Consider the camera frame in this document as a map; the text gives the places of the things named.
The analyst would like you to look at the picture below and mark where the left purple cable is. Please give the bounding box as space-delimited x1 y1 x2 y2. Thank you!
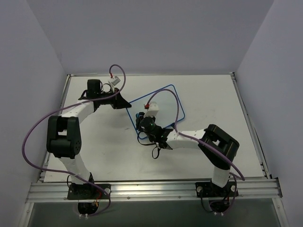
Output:
22 64 126 217

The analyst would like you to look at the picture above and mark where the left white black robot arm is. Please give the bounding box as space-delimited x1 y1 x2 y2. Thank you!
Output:
46 76 131 200

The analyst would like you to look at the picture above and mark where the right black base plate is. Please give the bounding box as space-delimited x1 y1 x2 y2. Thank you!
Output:
195 181 239 198

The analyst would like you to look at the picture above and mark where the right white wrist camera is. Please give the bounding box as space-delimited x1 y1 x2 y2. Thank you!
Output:
144 102 159 117

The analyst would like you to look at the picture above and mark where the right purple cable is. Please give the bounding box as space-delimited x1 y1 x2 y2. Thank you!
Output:
145 89 246 210

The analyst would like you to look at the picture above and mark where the blue bone-shaped eraser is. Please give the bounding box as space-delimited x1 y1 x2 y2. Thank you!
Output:
135 112 144 120

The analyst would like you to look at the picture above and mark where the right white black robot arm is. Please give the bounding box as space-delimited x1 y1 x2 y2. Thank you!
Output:
136 112 240 195

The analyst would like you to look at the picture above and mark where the purple cable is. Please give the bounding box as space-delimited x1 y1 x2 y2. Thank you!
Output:
145 89 246 210
22 64 126 217

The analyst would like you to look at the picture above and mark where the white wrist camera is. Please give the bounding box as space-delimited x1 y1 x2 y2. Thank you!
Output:
108 76 121 87
144 102 159 117

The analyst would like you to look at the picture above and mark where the aluminium front rail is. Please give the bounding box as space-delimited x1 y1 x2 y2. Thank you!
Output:
26 178 282 203

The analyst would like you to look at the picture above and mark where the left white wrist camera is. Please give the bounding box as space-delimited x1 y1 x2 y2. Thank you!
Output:
108 76 121 87

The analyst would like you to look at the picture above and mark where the blue framed small whiteboard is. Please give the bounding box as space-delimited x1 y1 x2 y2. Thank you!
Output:
126 84 186 128

